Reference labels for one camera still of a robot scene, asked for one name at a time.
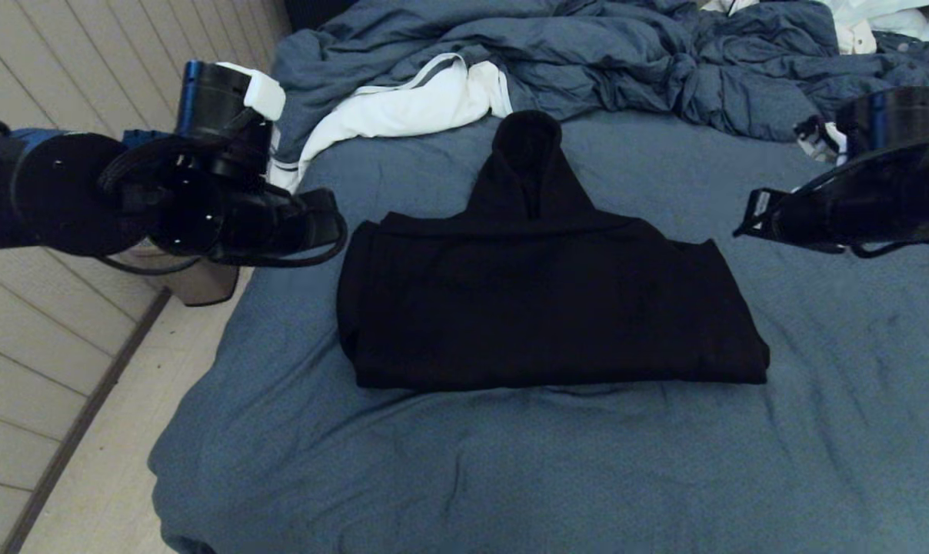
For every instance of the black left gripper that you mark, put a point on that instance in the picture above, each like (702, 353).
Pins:
(314, 227)

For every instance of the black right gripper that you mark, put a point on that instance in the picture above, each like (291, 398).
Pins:
(776, 219)

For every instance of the black zip hoodie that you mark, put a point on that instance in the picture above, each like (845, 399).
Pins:
(549, 308)

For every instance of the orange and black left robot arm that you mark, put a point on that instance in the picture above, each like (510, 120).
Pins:
(64, 192)

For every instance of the beige trash bin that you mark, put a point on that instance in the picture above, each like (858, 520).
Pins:
(203, 285)

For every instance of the white garment with grey stripe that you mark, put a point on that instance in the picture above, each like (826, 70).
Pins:
(403, 108)

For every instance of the cream rumpled garment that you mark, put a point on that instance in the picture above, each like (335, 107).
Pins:
(857, 38)

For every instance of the black headboard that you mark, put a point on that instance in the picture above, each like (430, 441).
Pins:
(311, 11)

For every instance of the rumpled blue duvet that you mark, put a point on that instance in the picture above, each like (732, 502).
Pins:
(587, 54)

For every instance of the white pillow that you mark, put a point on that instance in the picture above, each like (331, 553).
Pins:
(891, 23)

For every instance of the blue bed sheet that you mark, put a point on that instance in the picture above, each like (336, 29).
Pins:
(511, 477)

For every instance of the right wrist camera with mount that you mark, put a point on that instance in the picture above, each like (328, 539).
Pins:
(822, 138)

